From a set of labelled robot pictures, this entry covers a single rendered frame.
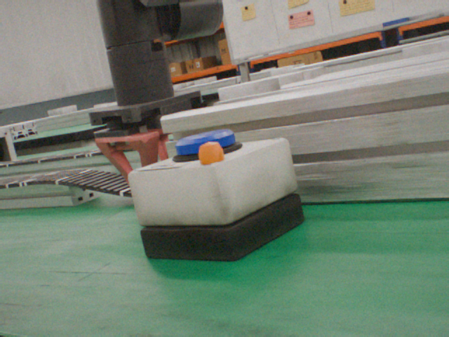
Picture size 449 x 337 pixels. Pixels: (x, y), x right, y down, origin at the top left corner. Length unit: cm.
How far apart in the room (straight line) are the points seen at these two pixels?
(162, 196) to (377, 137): 15
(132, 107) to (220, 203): 23
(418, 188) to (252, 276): 14
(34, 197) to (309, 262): 51
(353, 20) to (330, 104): 324
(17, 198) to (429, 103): 56
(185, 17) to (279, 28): 331
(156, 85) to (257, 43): 344
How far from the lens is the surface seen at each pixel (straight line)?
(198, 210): 38
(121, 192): 65
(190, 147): 40
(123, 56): 60
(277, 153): 41
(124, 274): 41
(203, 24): 66
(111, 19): 61
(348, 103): 45
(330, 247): 37
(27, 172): 117
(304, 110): 46
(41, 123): 434
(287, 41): 391
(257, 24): 402
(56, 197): 76
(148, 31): 61
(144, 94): 60
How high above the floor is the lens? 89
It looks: 8 degrees down
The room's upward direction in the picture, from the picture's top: 12 degrees counter-clockwise
